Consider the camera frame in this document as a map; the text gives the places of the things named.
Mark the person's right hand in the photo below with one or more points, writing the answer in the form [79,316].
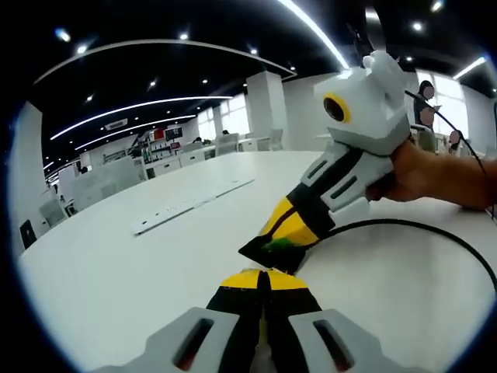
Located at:
[407,175]

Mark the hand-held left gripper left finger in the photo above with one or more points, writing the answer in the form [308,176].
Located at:
[233,311]

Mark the white desk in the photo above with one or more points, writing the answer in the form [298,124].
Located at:
[155,279]

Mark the white power strip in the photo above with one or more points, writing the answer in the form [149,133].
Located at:
[182,206]

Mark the store display shelf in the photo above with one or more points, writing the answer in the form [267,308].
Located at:
[159,143]

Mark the white office chair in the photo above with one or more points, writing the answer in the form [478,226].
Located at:
[275,140]
[227,143]

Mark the white square pillar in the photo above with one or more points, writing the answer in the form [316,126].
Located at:
[268,112]

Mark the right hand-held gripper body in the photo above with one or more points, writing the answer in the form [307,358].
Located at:
[369,109]

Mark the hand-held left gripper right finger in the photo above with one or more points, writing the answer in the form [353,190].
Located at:
[295,311]

